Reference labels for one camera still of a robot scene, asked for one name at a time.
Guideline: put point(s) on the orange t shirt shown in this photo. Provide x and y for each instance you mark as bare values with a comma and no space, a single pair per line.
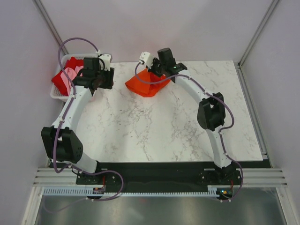
144,89

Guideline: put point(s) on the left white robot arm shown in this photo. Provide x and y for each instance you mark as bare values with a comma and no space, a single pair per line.
60,140

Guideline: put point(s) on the red t shirt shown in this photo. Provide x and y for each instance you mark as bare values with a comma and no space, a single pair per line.
72,67

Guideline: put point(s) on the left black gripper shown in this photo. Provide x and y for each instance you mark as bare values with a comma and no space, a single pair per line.
109,83

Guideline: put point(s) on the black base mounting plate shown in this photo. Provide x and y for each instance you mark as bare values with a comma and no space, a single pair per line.
161,177

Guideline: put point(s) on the aluminium frame rail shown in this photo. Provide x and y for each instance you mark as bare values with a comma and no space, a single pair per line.
253,178

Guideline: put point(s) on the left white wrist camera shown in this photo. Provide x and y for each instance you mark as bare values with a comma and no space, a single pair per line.
105,61

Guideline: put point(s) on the white slotted cable duct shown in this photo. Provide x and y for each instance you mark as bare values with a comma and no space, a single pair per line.
92,191

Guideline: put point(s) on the white plastic laundry basket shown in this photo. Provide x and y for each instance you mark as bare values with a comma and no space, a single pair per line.
55,93

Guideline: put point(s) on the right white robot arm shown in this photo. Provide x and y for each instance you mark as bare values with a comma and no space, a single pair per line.
210,115

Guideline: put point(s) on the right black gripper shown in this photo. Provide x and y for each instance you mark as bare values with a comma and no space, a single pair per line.
151,69

